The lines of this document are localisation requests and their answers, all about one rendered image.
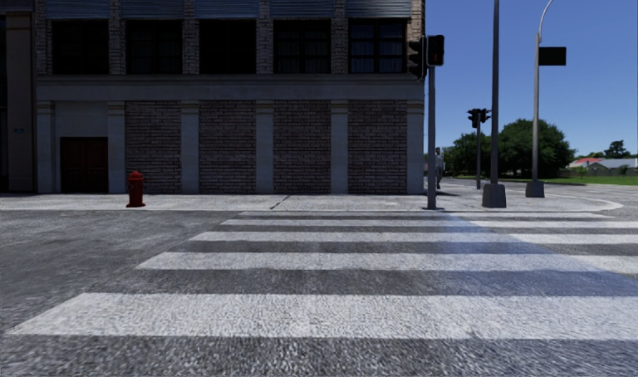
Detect brown brick building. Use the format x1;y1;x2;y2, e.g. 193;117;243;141
32;0;427;196

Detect person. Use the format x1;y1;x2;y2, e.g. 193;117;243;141
434;146;445;191

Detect traffic light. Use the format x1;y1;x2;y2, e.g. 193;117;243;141
467;107;492;191
407;34;446;211

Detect red fire hydrant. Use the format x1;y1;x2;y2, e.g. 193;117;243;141
125;170;147;208

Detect grey pole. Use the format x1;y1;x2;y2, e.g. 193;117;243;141
482;0;508;209

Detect trees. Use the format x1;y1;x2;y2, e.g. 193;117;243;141
441;118;632;179

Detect grey street lamp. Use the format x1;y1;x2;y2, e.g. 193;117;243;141
524;0;605;198

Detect row of buildings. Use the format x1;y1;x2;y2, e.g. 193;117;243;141
567;157;638;179

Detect dark building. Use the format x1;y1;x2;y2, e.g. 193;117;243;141
0;0;37;194

